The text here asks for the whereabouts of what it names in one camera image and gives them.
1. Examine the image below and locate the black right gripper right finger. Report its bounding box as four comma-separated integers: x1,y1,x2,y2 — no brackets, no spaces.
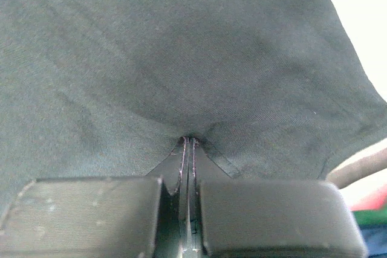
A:
189,140,368,257

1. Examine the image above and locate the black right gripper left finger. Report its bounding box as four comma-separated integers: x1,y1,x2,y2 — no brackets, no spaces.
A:
1,137,189,257

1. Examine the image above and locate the black printed t-shirt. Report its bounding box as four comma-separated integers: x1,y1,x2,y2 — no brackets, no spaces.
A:
0,0,387,219

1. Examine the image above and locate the folded navy t-shirt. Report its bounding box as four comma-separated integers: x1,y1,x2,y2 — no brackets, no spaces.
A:
361,225,387,258

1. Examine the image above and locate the folded green t-shirt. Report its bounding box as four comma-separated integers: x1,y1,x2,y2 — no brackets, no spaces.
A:
353,208,387,226

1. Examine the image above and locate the folded red t-shirt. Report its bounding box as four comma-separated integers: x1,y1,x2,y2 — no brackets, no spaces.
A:
350,185,386,211

